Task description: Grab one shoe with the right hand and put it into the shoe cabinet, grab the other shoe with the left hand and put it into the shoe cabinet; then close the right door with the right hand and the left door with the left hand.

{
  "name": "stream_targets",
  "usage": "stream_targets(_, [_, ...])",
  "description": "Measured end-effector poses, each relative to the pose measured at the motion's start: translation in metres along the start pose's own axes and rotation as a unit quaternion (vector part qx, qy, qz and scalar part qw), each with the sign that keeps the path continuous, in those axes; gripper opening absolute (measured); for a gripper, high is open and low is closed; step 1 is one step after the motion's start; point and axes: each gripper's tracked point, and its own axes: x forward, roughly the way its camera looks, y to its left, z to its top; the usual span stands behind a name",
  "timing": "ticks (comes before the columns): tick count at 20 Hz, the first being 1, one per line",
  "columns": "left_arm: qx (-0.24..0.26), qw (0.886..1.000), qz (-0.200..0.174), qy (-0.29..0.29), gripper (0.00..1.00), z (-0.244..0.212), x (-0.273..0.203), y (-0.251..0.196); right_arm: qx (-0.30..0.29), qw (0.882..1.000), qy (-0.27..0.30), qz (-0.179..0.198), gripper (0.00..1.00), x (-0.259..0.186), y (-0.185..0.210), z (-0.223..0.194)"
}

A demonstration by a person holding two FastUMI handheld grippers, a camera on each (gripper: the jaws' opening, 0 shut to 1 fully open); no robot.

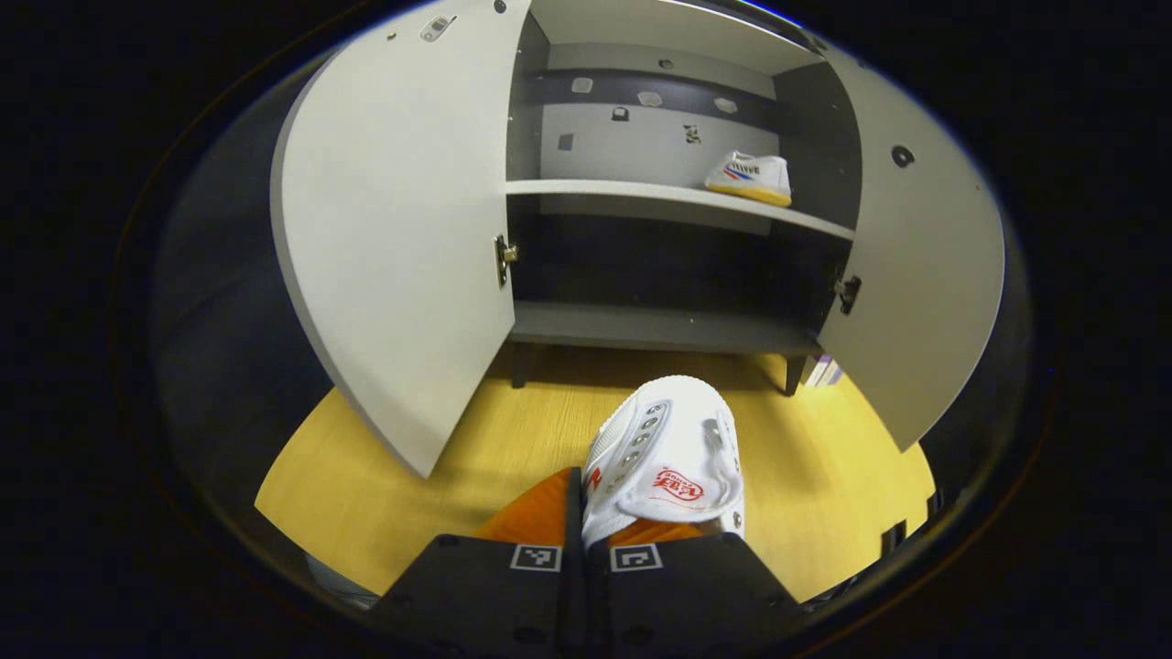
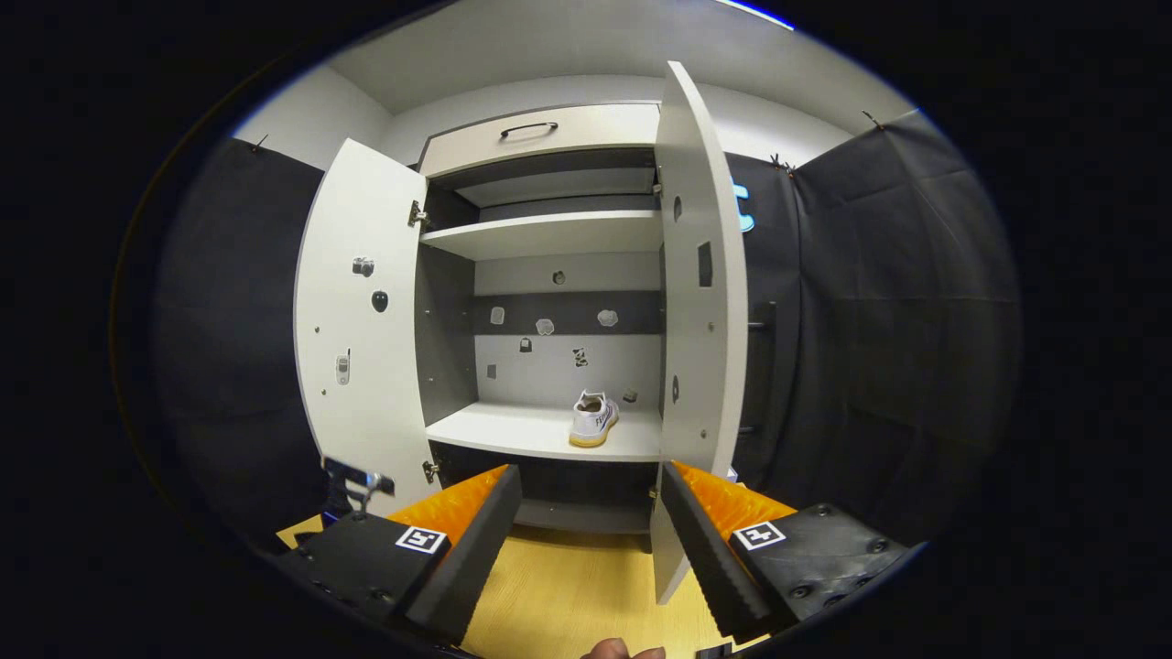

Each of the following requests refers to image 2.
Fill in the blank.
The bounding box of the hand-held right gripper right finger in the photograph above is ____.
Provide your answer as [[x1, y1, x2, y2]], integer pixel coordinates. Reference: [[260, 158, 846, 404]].
[[659, 460, 917, 644]]

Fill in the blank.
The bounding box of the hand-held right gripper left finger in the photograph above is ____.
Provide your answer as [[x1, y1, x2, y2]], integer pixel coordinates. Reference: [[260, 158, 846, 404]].
[[275, 464, 524, 646]]

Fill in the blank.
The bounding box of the white cabinet door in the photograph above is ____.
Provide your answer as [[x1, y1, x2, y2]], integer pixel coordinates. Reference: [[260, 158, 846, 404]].
[[293, 137, 440, 518], [648, 60, 750, 607]]

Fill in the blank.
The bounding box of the white canvas shoe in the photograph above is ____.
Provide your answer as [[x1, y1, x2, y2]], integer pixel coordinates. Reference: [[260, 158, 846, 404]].
[[569, 390, 621, 448]]

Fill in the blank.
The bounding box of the white and grey shoe cabinet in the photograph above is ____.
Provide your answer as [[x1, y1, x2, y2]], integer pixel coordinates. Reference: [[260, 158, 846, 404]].
[[417, 101, 665, 536]]

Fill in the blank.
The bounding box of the cream cabinet drawer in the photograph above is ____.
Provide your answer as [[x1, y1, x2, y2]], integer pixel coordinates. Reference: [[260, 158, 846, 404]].
[[419, 103, 662, 179]]

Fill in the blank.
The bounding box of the black backdrop cloth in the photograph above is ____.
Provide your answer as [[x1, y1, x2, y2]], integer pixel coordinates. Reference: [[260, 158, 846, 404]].
[[151, 137, 353, 550], [723, 110, 1022, 550]]

